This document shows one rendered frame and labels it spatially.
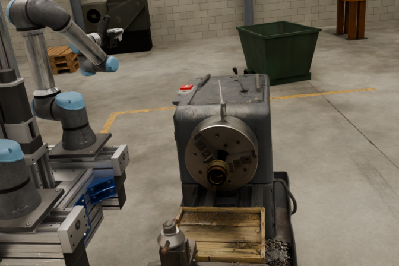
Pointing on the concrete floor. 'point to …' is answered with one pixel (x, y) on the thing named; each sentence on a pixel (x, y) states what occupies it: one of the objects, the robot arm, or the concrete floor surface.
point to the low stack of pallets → (63, 59)
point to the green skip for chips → (279, 50)
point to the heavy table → (350, 13)
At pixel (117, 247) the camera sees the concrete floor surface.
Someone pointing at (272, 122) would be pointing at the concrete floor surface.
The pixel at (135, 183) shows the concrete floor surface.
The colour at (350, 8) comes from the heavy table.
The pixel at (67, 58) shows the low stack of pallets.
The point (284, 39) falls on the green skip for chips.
